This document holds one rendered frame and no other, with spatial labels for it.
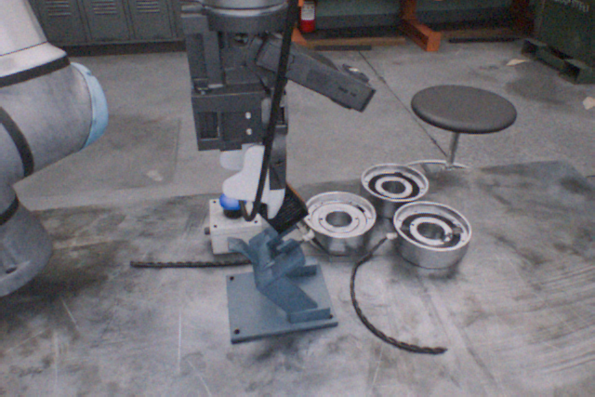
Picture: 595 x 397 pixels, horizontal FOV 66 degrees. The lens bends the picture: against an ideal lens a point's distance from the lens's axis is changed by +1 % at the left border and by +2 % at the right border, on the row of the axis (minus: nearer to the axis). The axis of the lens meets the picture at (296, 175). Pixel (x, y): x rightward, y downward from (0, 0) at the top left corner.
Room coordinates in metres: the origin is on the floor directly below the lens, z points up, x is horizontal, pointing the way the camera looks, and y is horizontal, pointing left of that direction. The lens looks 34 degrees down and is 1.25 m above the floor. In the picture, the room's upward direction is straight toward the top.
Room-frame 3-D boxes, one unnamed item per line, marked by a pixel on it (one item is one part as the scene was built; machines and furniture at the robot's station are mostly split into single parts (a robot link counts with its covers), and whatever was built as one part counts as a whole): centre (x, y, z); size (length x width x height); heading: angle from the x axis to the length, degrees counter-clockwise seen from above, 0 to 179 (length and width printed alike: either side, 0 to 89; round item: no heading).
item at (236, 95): (0.38, 0.05, 1.10); 0.09 x 0.08 x 0.12; 101
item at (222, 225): (0.51, 0.09, 0.82); 0.08 x 0.07 x 0.05; 99
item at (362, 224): (0.51, -0.06, 0.82); 0.08 x 0.08 x 0.02
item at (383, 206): (0.59, -0.16, 0.82); 0.10 x 0.10 x 0.04
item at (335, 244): (0.51, -0.06, 0.82); 0.10 x 0.10 x 0.04
